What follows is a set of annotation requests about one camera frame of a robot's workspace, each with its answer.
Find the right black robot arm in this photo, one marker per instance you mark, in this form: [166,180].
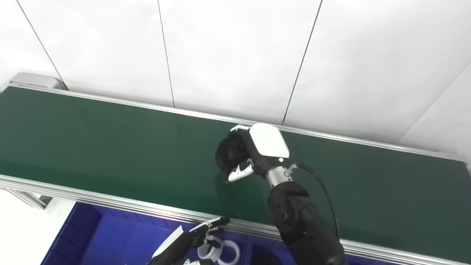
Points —
[301,221]

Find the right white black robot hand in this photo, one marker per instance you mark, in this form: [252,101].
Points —
[266,143]

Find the blue bin with white parts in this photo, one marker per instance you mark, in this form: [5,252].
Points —
[110,239]

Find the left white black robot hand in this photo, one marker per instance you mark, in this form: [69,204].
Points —
[180,246]

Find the black flanged cylinder part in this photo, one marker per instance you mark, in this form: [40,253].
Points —
[230,154]

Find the green conveyor belt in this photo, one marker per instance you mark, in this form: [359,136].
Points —
[110,147]
[110,204]

